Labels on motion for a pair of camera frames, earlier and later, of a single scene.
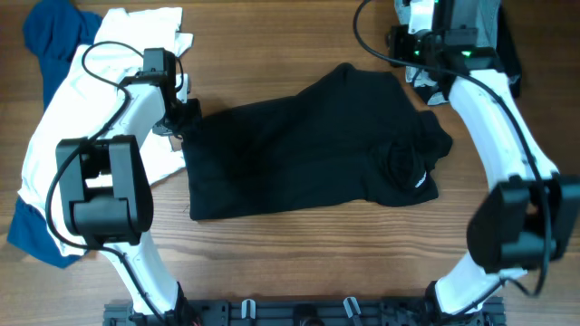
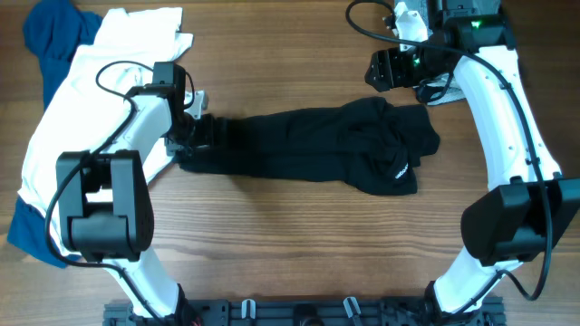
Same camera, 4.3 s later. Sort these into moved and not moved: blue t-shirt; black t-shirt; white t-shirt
Moved: black t-shirt
Not moved: white t-shirt; blue t-shirt
